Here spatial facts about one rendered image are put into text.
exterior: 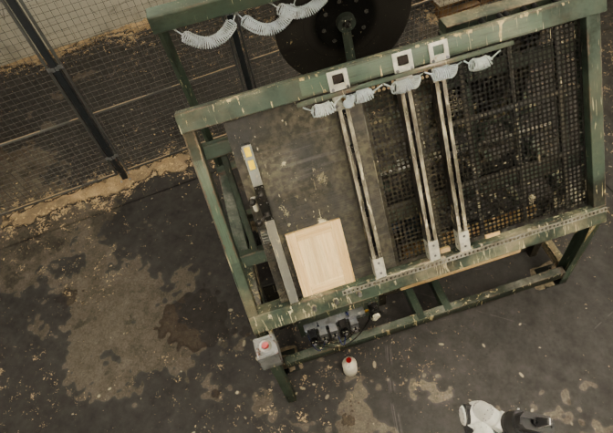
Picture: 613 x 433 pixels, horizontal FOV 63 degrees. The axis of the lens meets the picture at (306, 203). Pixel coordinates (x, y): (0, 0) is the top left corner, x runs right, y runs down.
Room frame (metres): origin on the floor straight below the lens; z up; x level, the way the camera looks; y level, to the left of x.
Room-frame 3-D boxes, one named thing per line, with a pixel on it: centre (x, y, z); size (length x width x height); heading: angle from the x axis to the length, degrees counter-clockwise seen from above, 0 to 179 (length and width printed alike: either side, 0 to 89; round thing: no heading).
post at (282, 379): (1.09, 0.37, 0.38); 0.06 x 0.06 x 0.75; 6
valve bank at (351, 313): (1.21, -0.06, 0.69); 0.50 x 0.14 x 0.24; 96
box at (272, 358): (1.09, 0.37, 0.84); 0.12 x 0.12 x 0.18; 6
